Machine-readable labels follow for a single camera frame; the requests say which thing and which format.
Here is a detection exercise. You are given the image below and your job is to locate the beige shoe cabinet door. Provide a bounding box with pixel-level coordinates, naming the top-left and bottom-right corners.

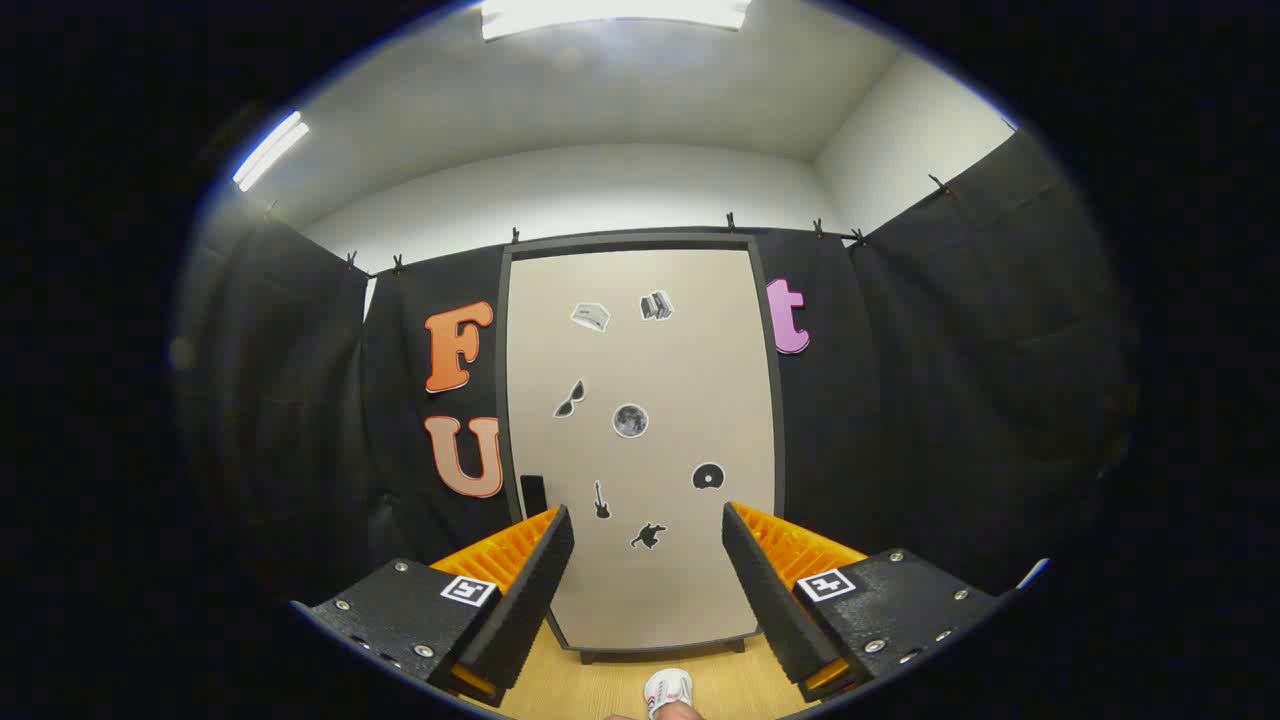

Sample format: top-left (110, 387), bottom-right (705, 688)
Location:
top-left (507, 250), bottom-right (776, 651)

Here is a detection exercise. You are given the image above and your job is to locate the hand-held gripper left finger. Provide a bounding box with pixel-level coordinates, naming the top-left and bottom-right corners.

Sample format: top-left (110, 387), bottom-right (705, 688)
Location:
top-left (290, 505), bottom-right (576, 709)

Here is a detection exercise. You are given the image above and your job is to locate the black backdrop cloth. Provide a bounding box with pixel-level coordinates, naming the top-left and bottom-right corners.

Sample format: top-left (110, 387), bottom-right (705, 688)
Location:
top-left (175, 130), bottom-right (1136, 621)

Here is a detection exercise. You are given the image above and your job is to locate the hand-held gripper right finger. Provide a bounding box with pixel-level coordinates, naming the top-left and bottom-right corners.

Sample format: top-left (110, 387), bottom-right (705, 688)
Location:
top-left (722, 502), bottom-right (1006, 703)

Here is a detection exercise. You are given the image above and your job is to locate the narrow ceiling light strip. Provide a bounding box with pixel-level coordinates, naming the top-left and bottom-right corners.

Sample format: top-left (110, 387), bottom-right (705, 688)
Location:
top-left (232, 110), bottom-right (311, 193)

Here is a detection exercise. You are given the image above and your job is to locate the dark grey shoe cabinet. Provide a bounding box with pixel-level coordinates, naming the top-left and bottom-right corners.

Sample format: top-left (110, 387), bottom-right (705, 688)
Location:
top-left (497, 233), bottom-right (786, 666)

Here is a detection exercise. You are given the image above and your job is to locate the white canvas shoe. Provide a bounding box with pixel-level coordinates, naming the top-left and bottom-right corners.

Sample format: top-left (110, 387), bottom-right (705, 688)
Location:
top-left (643, 668), bottom-right (694, 719)

